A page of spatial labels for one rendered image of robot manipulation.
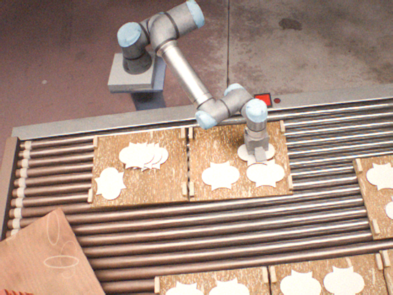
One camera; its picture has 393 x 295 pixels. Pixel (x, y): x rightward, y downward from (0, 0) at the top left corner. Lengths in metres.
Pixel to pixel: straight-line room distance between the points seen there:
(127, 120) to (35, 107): 1.64
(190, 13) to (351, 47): 2.10
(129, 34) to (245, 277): 1.19
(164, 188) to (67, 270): 0.51
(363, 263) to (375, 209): 0.23
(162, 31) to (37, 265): 0.99
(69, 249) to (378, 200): 1.20
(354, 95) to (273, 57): 1.47
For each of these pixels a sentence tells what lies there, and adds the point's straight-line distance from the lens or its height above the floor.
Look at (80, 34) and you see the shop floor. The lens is 4.00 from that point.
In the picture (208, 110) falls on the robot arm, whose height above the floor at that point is 1.25.
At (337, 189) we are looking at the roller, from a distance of 1.83.
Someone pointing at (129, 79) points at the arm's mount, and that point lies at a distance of 2.21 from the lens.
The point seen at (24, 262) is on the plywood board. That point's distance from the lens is 1.76.
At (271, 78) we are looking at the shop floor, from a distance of 3.34.
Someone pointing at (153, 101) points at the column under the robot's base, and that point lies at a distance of 2.39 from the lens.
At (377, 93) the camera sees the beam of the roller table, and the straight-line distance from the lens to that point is 2.16.
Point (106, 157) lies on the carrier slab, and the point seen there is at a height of 0.94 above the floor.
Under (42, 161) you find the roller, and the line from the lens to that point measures 2.08.
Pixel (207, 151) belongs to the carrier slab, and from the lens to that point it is 1.88.
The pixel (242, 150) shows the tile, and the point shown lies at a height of 0.96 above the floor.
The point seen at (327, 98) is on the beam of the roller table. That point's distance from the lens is 2.09.
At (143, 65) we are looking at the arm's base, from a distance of 2.21.
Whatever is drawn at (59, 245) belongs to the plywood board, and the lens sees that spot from 1.72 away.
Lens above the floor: 2.53
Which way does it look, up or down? 57 degrees down
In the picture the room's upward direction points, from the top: 11 degrees counter-clockwise
